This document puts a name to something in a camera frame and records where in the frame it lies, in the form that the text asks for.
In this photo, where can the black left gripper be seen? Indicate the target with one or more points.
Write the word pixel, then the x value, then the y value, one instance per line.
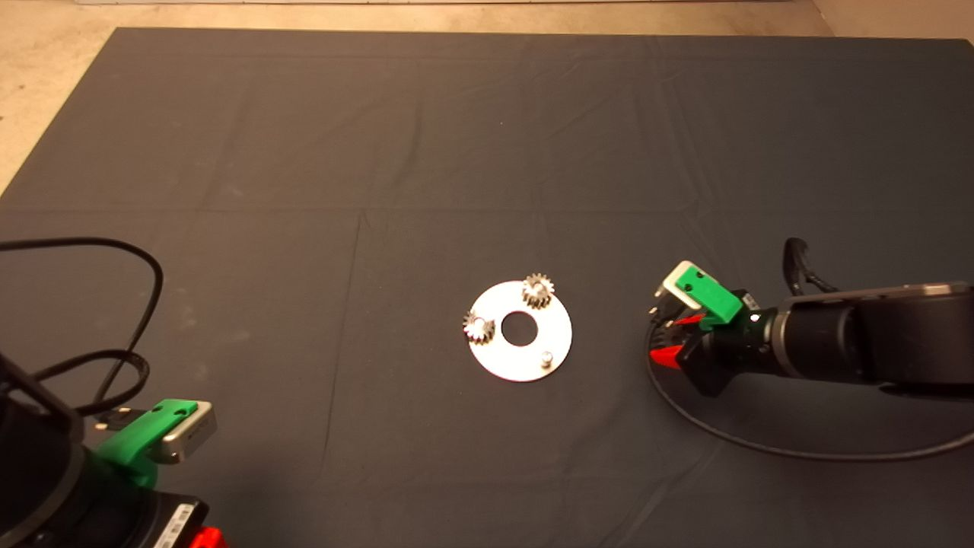
pixel 179 521

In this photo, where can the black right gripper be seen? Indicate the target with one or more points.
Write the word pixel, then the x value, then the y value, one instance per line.
pixel 723 358

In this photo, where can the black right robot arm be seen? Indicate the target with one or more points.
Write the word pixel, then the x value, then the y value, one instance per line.
pixel 875 342

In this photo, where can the round metal carrier plate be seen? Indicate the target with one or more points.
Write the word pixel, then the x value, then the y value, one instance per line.
pixel 525 365

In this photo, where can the dark grey table cloth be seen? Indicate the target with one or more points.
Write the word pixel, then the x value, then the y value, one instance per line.
pixel 304 114

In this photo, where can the green right camera mount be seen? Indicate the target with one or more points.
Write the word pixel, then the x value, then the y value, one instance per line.
pixel 711 297

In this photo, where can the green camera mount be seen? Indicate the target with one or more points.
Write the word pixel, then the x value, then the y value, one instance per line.
pixel 141 438
pixel 711 297

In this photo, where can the silver right camera box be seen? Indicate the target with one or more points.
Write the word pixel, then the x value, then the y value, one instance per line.
pixel 673 285

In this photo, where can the silver camera box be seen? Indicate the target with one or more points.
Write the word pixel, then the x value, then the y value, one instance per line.
pixel 673 285
pixel 196 434

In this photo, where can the silver left camera box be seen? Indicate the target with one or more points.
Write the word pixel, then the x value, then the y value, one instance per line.
pixel 196 434

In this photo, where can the green left camera mount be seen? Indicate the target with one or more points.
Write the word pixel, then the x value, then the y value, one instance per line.
pixel 141 438

